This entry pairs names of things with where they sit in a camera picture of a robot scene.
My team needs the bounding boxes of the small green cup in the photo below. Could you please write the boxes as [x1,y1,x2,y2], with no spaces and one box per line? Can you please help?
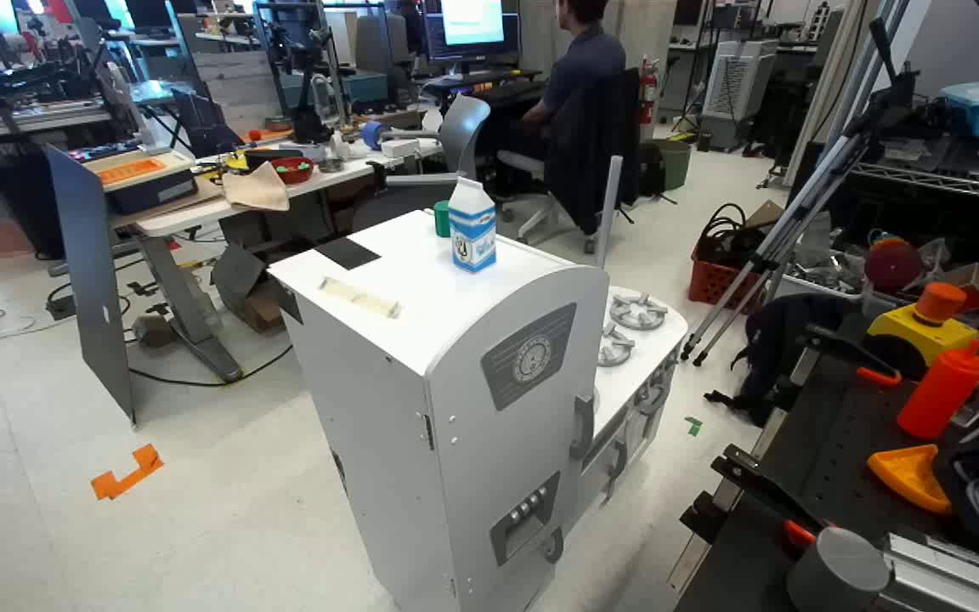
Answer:
[432,202,449,239]

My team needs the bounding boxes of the white toy kitchen unit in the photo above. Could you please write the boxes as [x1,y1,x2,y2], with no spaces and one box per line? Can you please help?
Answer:
[268,210,686,612]

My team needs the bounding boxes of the left toy stove burner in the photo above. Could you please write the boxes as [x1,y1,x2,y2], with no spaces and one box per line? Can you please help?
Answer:
[598,322,634,366]

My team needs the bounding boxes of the toy stove burner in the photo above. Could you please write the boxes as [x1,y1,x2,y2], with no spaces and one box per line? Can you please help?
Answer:
[598,322,634,366]
[607,292,665,329]

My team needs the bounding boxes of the right toy stove burner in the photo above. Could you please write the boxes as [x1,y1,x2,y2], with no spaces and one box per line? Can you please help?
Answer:
[607,292,665,329]

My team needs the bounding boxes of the grey plastic office chair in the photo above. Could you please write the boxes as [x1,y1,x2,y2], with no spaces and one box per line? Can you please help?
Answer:
[381,97,489,186]

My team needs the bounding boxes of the seated person dark shirt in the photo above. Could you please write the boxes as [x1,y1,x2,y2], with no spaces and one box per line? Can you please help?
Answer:
[502,0,626,235]

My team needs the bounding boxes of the red bowl on desk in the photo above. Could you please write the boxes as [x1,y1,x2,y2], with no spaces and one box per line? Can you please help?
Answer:
[273,158,316,184]

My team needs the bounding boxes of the red storage basket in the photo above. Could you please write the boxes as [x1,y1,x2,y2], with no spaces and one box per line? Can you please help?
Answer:
[686,205,746,304]

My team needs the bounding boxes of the white work desk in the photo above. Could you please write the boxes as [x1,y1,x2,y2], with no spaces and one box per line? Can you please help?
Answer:
[134,136,455,388]

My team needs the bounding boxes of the computer monitor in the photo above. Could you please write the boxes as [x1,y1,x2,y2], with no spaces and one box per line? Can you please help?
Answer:
[423,0,516,60]

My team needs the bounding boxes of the black orange clamp left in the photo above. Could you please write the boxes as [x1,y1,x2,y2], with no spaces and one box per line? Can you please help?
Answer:
[711,446,826,550]

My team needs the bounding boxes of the black orange clamp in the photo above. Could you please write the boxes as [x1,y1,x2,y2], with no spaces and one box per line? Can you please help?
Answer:
[711,446,826,550]
[804,328,900,391]

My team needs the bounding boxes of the black orange clamp right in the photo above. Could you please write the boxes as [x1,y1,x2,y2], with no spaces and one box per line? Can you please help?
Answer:
[804,328,900,391]

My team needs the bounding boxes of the grey leaning panel board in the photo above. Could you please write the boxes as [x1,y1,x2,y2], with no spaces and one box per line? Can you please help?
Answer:
[43,148,134,417]

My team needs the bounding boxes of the grey cylinder block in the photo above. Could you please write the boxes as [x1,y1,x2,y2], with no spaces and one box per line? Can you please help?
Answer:
[784,527,889,612]

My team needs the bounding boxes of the yellow red emergency stop button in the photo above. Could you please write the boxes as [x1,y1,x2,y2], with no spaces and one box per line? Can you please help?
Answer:
[868,283,979,379]

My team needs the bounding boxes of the orange plastic funnel wedge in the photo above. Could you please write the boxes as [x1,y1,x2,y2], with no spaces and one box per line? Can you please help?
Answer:
[868,446,952,517]

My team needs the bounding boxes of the orange plastic cylinder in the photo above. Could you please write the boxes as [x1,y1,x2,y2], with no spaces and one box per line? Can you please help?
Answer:
[897,351,979,439]

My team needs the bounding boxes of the orange floor marker bracket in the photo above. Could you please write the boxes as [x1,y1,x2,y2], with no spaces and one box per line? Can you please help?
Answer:
[92,446,162,500]

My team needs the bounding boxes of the camera tripod legs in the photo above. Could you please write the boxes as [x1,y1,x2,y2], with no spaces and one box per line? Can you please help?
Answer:
[681,0,914,366]

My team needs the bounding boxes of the aluminium extrusion rail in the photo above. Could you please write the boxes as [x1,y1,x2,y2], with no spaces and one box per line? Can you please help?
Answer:
[888,534,979,612]

